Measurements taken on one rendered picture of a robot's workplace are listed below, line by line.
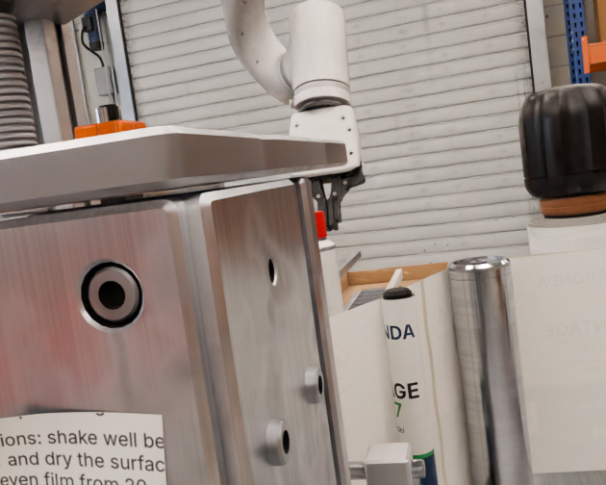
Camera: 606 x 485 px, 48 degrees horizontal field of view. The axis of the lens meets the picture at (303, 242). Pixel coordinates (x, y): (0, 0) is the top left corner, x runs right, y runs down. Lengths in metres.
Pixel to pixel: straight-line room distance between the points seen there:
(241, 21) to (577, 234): 0.62
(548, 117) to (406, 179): 4.34
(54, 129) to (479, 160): 4.40
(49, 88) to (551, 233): 0.43
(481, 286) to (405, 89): 4.55
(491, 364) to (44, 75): 0.41
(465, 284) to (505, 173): 4.46
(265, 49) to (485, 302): 0.75
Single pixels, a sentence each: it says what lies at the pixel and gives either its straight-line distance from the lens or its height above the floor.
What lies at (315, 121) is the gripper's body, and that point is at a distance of 0.98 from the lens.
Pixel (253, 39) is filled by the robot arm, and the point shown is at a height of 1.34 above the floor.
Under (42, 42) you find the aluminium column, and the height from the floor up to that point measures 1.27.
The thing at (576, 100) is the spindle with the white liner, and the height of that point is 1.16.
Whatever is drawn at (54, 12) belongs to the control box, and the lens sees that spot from 0.60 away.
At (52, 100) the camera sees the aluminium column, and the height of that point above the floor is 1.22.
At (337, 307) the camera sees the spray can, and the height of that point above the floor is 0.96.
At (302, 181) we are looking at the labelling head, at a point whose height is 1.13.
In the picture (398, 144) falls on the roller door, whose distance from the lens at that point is 4.94.
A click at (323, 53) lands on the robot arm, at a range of 1.01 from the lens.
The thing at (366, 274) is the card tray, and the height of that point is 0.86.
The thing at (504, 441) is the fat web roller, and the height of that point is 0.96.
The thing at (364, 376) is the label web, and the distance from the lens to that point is 0.37.
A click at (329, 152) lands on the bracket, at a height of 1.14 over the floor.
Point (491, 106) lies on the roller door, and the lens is 4.87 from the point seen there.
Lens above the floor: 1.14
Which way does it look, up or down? 6 degrees down
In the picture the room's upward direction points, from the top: 8 degrees counter-clockwise
